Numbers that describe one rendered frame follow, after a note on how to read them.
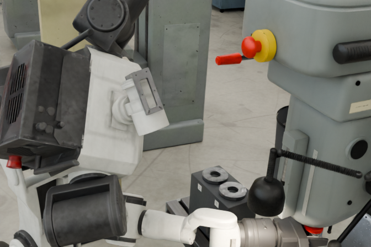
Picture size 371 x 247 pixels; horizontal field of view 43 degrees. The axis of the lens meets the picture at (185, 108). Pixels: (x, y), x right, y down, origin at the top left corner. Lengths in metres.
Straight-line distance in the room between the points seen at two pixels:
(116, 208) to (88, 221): 0.06
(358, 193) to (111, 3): 0.68
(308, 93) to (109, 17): 0.44
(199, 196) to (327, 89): 0.82
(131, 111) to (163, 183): 2.61
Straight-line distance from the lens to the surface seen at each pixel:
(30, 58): 0.94
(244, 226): 1.19
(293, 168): 1.05
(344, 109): 0.91
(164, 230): 1.22
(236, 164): 3.84
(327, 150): 1.02
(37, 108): 0.92
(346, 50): 0.78
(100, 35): 1.02
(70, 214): 0.95
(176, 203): 1.80
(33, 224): 1.42
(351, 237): 1.67
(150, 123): 0.91
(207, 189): 1.56
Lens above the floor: 2.02
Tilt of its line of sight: 26 degrees down
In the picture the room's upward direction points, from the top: 3 degrees clockwise
